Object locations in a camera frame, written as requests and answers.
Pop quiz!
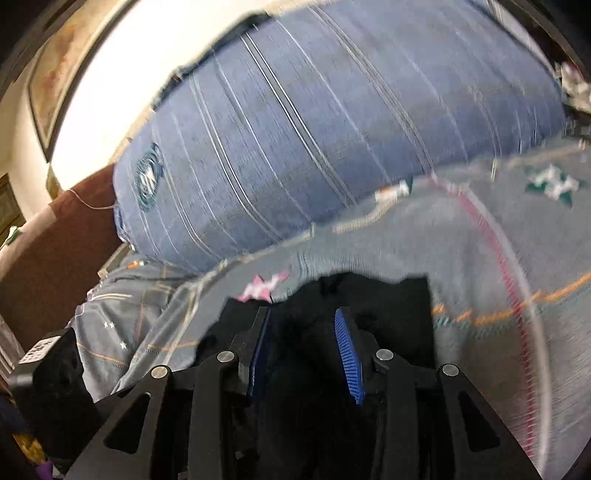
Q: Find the wooden bed frame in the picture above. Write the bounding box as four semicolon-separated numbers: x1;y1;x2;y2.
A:
98;244;131;278

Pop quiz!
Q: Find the framed wall picture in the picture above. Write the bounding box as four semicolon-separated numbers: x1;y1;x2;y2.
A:
27;0;136;163

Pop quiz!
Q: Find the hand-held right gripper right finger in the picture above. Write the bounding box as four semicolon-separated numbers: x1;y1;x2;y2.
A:
335;308;543;480

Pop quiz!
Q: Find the blue plaid pillow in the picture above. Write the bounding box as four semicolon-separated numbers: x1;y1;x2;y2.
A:
113;0;570;274

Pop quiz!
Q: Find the red and white clutter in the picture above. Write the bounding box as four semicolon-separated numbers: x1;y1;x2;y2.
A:
553;61;591;139

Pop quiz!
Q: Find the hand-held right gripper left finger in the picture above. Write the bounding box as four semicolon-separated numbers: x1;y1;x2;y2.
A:
65;305;273;480

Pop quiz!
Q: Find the grey printed bedsheet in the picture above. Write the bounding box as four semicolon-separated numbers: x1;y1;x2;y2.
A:
73;134;591;480

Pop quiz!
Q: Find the thin pale cord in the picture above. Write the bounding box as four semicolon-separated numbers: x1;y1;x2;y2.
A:
68;188;117;212

